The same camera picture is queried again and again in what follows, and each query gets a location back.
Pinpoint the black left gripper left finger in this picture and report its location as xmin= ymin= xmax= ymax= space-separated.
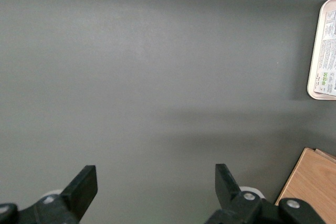
xmin=34 ymin=165 xmax=99 ymax=224

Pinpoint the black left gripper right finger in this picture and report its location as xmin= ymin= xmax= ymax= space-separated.
xmin=204 ymin=163 xmax=280 ymax=224

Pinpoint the shortbread biscuit box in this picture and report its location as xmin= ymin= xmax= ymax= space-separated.
xmin=313 ymin=8 xmax=336 ymax=98

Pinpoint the light wooden board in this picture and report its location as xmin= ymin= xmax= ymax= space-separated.
xmin=274 ymin=147 xmax=336 ymax=224

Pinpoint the white rectangular tray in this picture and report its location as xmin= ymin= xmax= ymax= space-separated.
xmin=307 ymin=0 xmax=336 ymax=101

